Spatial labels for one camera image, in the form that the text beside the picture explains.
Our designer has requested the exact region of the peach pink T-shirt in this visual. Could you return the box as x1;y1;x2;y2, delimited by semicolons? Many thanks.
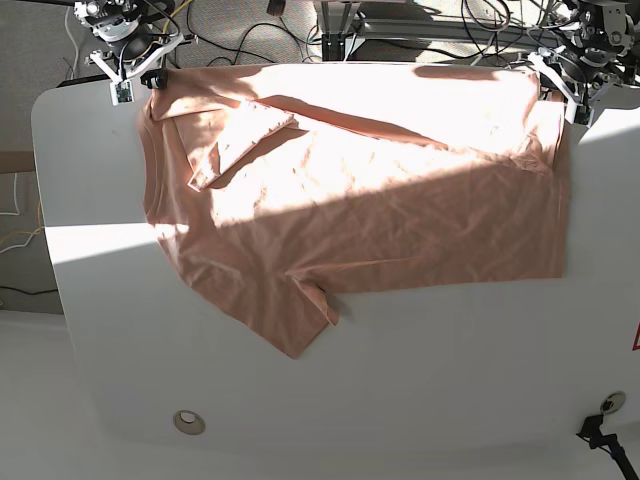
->
136;63;570;358

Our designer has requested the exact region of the round metal table grommet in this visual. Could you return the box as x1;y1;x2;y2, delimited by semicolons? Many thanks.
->
173;410;206;436

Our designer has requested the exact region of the black cable clamp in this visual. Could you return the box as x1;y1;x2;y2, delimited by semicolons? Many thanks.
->
576;414;639;480

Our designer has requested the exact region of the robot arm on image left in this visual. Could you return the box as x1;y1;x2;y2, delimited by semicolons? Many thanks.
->
72;1;188;105

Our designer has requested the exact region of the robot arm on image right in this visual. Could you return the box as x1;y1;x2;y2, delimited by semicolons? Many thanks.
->
526;1;639;111

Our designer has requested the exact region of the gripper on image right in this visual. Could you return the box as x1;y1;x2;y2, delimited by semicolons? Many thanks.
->
526;47;623;107

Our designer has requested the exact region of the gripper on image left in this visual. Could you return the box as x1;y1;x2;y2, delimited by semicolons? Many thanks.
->
87;33;192;90

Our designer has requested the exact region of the white cable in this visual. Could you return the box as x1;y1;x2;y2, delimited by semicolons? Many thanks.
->
63;4;82;81

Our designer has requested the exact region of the aluminium frame post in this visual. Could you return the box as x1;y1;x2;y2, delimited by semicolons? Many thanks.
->
315;1;360;62

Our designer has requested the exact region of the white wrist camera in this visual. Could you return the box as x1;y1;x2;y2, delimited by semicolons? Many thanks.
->
565;102;593;127
109;80;135;106

